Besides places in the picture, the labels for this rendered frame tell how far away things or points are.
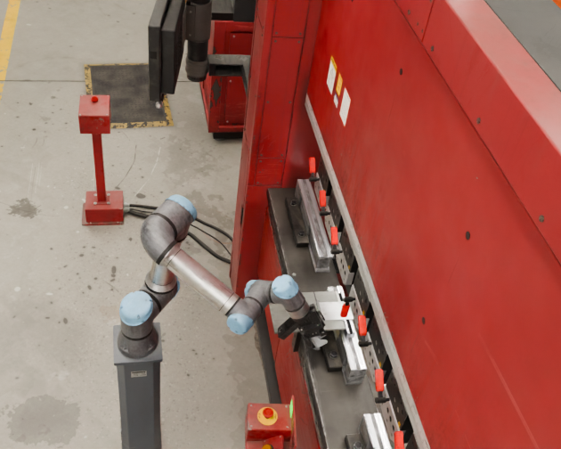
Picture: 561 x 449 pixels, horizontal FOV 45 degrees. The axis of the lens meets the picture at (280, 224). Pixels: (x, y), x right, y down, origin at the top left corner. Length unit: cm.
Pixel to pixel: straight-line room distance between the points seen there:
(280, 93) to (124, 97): 260
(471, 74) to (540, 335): 55
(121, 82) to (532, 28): 427
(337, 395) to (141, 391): 80
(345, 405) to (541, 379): 124
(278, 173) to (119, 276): 126
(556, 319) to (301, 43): 181
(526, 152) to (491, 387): 49
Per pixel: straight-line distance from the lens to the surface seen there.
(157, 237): 216
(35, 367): 361
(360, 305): 223
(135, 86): 546
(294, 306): 220
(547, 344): 129
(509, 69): 140
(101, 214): 420
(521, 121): 130
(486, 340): 147
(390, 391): 203
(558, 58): 150
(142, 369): 267
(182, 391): 346
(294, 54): 280
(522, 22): 161
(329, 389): 248
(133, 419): 296
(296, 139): 303
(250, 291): 222
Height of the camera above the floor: 290
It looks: 43 degrees down
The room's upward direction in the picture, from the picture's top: 9 degrees clockwise
